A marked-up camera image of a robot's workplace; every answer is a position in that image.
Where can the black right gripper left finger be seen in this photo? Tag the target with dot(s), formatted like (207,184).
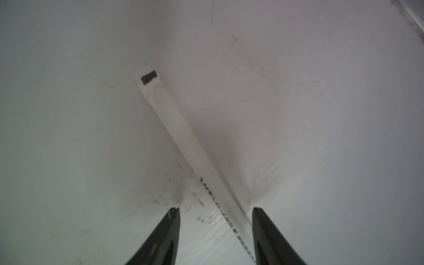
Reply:
(161,247)

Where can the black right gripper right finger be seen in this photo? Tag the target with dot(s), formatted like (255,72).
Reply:
(271,248)

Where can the white wrapped straw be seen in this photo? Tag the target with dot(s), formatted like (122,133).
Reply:
(154,91)

